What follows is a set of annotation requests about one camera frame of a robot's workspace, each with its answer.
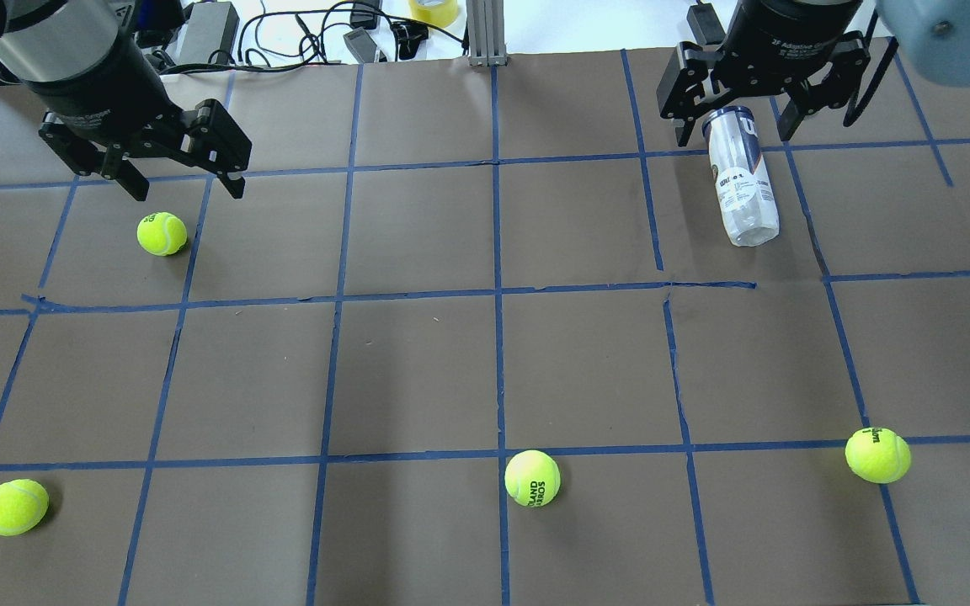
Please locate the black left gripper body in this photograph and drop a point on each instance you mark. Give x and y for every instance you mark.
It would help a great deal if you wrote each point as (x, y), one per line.
(100, 87)

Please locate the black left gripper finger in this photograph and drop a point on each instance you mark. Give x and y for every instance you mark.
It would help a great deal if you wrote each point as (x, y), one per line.
(206, 137)
(84, 158)

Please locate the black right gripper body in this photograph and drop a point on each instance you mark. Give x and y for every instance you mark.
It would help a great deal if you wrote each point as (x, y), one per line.
(791, 34)

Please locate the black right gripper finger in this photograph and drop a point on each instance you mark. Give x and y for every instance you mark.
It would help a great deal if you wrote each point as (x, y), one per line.
(690, 88)
(848, 61)

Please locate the white blue tennis ball can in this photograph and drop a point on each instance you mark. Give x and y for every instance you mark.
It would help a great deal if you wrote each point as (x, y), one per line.
(740, 177)

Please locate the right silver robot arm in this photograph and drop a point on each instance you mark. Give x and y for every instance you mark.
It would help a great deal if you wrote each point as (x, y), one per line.
(934, 35)

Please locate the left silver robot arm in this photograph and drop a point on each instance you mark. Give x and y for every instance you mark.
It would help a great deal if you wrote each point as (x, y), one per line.
(105, 104)

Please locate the yellow tennis ball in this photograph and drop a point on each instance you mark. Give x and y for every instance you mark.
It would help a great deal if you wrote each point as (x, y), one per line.
(878, 455)
(162, 234)
(532, 478)
(23, 504)

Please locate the yellow tennis ball centre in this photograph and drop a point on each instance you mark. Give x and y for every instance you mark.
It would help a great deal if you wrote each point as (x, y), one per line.
(532, 478)

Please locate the grey power adapter brick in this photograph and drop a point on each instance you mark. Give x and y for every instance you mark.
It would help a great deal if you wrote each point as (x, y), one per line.
(208, 34)

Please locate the yellow tape roll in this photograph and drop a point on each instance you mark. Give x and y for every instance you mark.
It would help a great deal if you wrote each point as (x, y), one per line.
(439, 13)

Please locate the brown paper table mat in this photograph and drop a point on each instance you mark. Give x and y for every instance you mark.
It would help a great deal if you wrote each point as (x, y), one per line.
(435, 268)

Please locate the aluminium frame post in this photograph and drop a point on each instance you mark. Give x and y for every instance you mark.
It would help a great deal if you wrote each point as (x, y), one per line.
(485, 33)

